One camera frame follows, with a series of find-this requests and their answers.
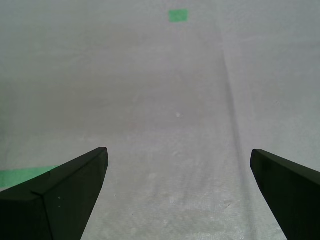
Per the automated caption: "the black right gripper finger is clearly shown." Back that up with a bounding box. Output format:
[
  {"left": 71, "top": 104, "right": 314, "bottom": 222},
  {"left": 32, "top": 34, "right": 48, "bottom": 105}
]
[
  {"left": 0, "top": 146, "right": 109, "bottom": 240},
  {"left": 250, "top": 148, "right": 320, "bottom": 240}
]

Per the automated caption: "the long green tape strip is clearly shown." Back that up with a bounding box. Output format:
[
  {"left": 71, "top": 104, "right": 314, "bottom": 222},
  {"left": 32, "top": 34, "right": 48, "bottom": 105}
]
[{"left": 0, "top": 165, "right": 61, "bottom": 188}]

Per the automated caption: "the white table cover sheet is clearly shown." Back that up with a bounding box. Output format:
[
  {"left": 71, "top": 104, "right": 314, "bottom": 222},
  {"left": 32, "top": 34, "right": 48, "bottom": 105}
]
[{"left": 0, "top": 0, "right": 320, "bottom": 240}]

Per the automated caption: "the green tape square marker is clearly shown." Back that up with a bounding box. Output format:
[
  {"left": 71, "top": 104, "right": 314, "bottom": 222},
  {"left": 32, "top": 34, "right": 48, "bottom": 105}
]
[{"left": 168, "top": 8, "right": 189, "bottom": 23}]

